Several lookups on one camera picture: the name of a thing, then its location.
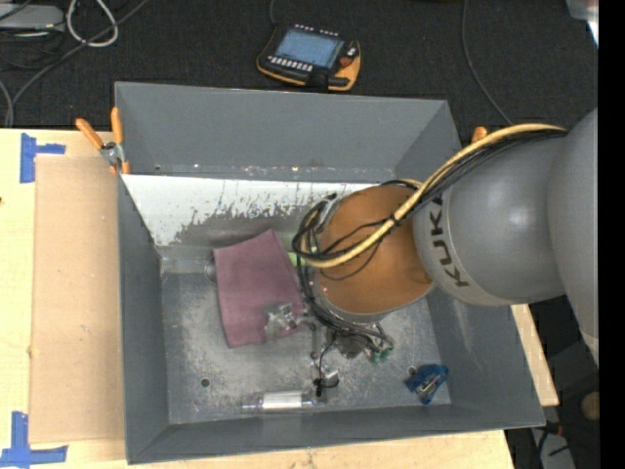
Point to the clear plastic tube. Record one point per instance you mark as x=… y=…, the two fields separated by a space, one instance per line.
x=280 y=401

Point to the brown cardboard board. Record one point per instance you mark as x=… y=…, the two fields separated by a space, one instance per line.
x=73 y=286

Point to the grey metal bin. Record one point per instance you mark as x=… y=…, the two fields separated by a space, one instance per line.
x=254 y=130

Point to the purple cloth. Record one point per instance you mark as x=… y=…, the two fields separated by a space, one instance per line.
x=251 y=281

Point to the blue plastic clip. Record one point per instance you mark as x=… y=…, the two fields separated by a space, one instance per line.
x=426 y=381

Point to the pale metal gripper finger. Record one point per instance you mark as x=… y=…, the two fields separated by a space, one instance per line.
x=282 y=318
x=329 y=376

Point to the black cylinder on white bracket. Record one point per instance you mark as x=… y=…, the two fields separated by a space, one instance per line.
x=320 y=388

